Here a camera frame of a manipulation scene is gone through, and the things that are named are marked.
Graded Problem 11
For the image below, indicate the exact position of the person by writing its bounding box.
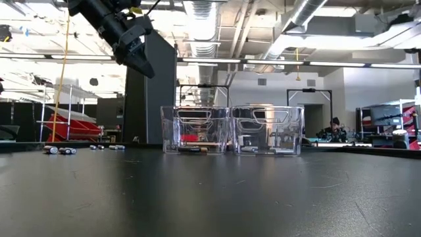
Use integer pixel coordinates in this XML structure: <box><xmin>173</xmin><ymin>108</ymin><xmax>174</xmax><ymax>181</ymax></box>
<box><xmin>315</xmin><ymin>117</ymin><xmax>348</xmax><ymax>143</ymax></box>

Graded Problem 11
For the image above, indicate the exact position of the long ceiling light strip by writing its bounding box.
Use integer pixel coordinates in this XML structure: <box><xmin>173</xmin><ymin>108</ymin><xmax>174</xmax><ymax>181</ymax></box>
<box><xmin>309</xmin><ymin>61</ymin><xmax>366</xmax><ymax>68</ymax></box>

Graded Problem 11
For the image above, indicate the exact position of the white round canister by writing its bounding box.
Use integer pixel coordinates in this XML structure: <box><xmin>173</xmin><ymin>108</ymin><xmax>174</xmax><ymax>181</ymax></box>
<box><xmin>392</xmin><ymin>128</ymin><xmax>410</xmax><ymax>149</ymax></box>

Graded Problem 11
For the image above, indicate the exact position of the yellow cable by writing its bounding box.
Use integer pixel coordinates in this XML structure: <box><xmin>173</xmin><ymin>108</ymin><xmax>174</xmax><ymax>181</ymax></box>
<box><xmin>51</xmin><ymin>13</ymin><xmax>71</xmax><ymax>143</ymax></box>

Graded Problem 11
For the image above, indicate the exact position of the black metal gantry frame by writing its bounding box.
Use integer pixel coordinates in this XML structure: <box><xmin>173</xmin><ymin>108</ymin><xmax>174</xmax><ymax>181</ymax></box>
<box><xmin>285</xmin><ymin>87</ymin><xmax>334</xmax><ymax>139</ymax></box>

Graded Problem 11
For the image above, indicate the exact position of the clear plastic bin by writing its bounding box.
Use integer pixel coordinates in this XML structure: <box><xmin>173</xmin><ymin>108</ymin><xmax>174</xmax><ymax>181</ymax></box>
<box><xmin>160</xmin><ymin>105</ymin><xmax>233</xmax><ymax>155</ymax></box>
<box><xmin>231</xmin><ymin>105</ymin><xmax>305</xmax><ymax>156</ymax></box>

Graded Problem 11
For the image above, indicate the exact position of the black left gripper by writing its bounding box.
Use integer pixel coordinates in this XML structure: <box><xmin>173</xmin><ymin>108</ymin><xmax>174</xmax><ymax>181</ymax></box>
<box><xmin>111</xmin><ymin>28</ymin><xmax>155</xmax><ymax>79</ymax></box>

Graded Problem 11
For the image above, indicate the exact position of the black partition panel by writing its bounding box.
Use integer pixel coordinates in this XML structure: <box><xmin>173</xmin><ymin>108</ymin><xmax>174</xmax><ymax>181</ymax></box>
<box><xmin>122</xmin><ymin>31</ymin><xmax>179</xmax><ymax>145</ymax></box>

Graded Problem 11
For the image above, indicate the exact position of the computer monitor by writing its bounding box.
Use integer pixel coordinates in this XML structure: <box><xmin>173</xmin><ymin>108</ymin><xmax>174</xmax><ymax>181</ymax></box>
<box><xmin>368</xmin><ymin>103</ymin><xmax>403</xmax><ymax>128</ymax></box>

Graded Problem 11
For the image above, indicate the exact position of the yellow hanging strap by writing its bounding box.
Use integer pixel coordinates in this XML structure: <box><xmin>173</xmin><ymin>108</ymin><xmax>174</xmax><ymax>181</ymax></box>
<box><xmin>295</xmin><ymin>47</ymin><xmax>302</xmax><ymax>82</ymax></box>

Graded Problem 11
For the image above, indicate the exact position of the red equipment rack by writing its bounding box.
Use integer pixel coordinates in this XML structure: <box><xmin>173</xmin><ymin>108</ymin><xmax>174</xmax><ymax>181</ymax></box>
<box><xmin>403</xmin><ymin>104</ymin><xmax>421</xmax><ymax>149</ymax></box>

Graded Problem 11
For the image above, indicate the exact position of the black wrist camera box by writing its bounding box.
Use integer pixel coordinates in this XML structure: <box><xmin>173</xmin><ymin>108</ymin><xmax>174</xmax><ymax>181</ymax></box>
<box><xmin>124</xmin><ymin>14</ymin><xmax>155</xmax><ymax>37</ymax></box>

